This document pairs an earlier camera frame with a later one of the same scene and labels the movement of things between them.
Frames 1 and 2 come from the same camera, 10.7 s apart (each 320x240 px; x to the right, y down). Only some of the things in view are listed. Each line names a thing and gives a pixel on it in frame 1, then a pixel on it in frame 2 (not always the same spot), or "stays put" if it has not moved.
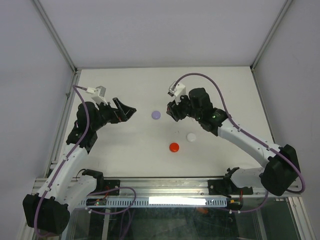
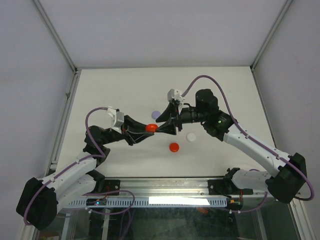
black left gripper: (127, 110) to (133, 126)
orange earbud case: (174, 147) stays put
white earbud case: (191, 137) stays put
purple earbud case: (155, 115) stays put
